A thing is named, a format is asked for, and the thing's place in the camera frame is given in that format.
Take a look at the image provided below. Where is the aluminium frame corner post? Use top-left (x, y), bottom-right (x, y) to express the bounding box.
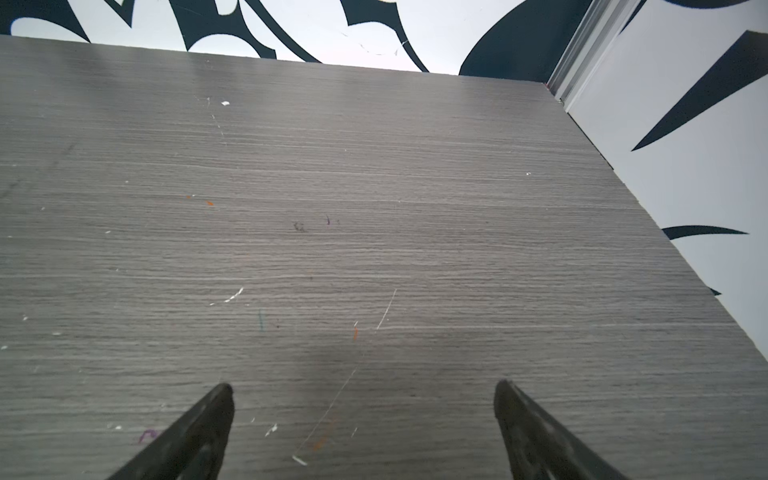
top-left (547, 0), bottom-right (643, 113)

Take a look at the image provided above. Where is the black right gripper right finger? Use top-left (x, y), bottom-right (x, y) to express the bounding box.
top-left (494, 379), bottom-right (625, 480)

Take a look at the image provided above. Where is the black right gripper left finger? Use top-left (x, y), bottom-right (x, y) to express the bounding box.
top-left (111, 383), bottom-right (235, 480)

